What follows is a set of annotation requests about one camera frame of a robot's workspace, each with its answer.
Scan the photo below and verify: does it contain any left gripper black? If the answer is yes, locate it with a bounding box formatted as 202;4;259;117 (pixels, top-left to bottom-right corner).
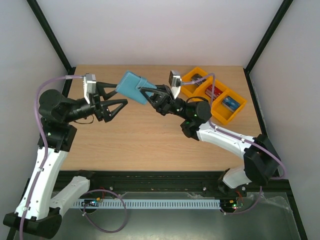
63;82;128;124

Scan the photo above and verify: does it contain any blue leather card holder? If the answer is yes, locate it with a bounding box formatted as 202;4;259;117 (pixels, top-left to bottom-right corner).
115;71;157;105

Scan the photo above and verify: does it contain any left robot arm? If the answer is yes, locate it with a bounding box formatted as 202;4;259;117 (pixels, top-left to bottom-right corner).
3;82;128;239

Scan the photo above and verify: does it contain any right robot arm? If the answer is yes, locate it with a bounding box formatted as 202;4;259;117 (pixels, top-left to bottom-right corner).
139;85;280;196

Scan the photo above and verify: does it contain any black card stack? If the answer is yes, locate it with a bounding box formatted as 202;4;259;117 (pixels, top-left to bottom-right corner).
191;73;207;86

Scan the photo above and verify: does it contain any red card stack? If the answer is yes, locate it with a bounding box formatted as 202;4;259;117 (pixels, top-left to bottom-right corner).
205;85;223;100

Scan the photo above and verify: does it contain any blue card stack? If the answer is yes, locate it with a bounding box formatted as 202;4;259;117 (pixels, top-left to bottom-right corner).
222;96;241;112

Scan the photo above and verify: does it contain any yellow three-compartment bin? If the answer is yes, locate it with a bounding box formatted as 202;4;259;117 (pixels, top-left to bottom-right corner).
181;67;247;125

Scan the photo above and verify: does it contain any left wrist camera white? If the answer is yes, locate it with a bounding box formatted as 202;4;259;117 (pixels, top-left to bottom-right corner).
83;73;97;104

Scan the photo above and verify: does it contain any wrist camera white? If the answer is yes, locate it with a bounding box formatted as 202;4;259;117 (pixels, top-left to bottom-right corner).
83;73;97;104
168;70;182;99

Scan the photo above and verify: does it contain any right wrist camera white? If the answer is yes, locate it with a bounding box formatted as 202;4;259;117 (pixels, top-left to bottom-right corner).
168;70;182;99

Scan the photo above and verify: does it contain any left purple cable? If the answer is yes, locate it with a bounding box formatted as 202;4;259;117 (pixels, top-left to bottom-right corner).
18;74;86;240

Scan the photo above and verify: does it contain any black aluminium frame rail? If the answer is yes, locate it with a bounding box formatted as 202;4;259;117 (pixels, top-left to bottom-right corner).
47;170;293;200

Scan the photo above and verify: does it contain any light blue cable duct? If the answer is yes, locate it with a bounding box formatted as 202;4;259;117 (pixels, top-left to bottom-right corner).
71;199;221;210

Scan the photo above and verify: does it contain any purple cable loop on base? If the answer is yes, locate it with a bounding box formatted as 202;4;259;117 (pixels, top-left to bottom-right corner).
79;187;128;232

